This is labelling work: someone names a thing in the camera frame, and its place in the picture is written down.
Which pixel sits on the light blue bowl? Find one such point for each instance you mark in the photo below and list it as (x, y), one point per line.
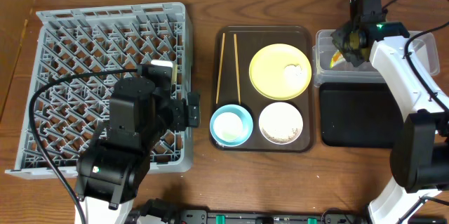
(245, 118)

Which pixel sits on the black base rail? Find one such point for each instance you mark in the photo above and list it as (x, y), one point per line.
(245, 217)

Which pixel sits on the wooden chopstick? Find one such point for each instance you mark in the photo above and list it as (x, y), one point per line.
(236, 57)
(222, 47)

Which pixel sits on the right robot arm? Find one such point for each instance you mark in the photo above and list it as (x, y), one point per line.
(419, 165)

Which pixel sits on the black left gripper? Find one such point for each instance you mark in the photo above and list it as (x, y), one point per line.
(191, 109)

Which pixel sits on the green orange snack wrapper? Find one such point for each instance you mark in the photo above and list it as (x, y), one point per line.
(337, 59)

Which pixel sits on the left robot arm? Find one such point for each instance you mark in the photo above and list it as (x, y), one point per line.
(110, 171)

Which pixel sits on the white bowl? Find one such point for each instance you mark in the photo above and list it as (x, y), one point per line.
(281, 123)

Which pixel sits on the yellow plate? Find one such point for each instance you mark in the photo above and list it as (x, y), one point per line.
(266, 71)

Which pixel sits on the white tissue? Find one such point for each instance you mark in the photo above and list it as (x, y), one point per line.
(293, 74)

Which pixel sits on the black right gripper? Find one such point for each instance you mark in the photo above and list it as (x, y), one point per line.
(344, 45)

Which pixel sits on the white cup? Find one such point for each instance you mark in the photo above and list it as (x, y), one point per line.
(227, 127)

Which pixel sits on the black waste tray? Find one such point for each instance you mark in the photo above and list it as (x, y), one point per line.
(359, 115)

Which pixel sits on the dark brown serving tray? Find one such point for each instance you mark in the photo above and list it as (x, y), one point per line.
(250, 40)

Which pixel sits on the clear plastic bin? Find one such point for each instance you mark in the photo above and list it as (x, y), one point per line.
(343, 71)

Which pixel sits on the grey plastic dish rack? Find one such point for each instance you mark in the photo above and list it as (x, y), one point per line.
(83, 52)

